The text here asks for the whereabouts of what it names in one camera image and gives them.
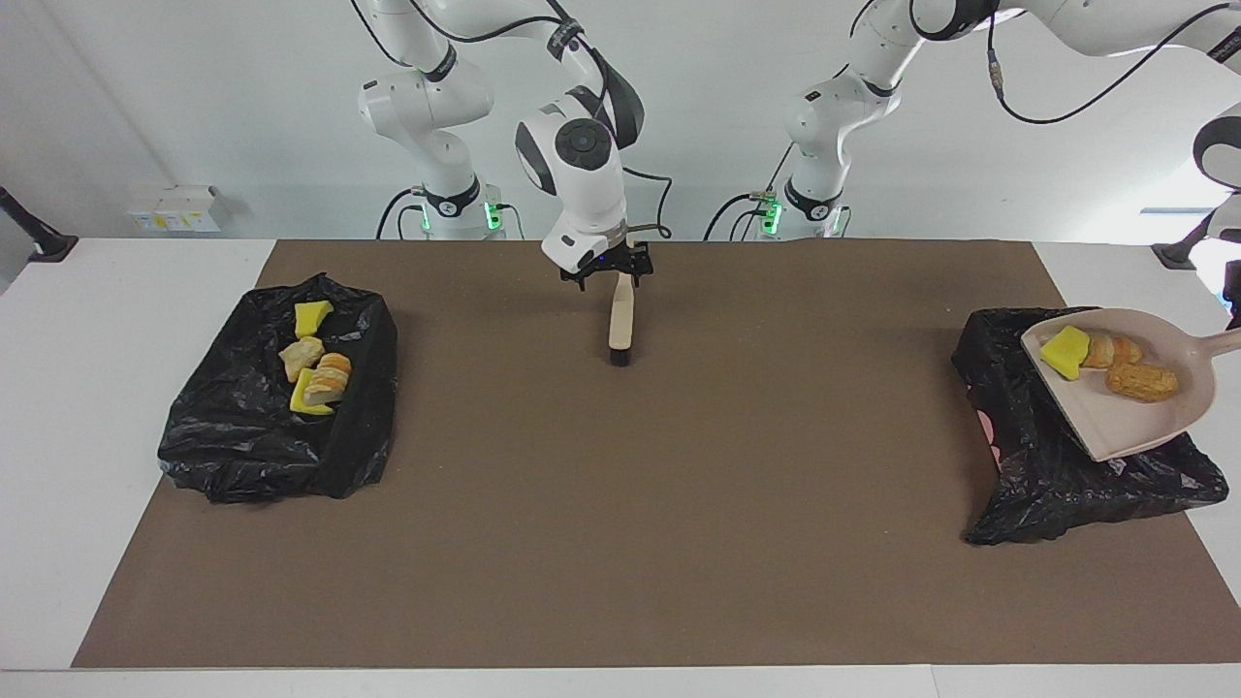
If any beige hand brush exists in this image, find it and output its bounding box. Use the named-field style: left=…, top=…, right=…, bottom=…
left=607, top=271, right=637, bottom=368

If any brown bread loaf toy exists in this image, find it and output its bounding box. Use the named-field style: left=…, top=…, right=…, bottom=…
left=1105, top=361, right=1180, bottom=403

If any beige foam chunk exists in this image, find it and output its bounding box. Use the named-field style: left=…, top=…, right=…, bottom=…
left=279, top=336, right=326, bottom=383
left=1084, top=333, right=1143, bottom=369

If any beige plastic dustpan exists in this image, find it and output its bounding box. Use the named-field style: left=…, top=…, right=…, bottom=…
left=1020, top=308, right=1241, bottom=462

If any yellow sponge chunk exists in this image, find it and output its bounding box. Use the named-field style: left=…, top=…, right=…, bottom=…
left=1040, top=326, right=1092, bottom=380

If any striped orange croissant toy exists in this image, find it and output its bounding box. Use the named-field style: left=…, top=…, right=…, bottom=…
left=302, top=353, right=353, bottom=406

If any notched yellow sponge piece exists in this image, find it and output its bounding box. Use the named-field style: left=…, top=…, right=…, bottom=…
left=291, top=368, right=335, bottom=416

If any black bag on pink bin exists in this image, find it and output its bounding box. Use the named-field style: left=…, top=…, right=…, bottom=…
left=951, top=306, right=1230, bottom=546

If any black trash bag bin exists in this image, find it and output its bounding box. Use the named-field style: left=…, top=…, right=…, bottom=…
left=158, top=272, right=399, bottom=504

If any brown table mat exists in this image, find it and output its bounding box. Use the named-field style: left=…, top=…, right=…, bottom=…
left=71, top=239, right=1241, bottom=669

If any black camera stand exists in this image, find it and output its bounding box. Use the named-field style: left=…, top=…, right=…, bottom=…
left=1152, top=189, right=1241, bottom=270
left=0, top=186, right=80, bottom=263

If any black base cable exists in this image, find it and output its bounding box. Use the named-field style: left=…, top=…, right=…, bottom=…
left=376, top=189, right=428, bottom=240
left=704, top=145, right=798, bottom=241

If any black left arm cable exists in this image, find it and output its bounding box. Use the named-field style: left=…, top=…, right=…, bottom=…
left=848, top=0, right=1208, bottom=126

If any white wall socket box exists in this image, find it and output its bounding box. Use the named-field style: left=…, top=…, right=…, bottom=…
left=129, top=186, right=223, bottom=234

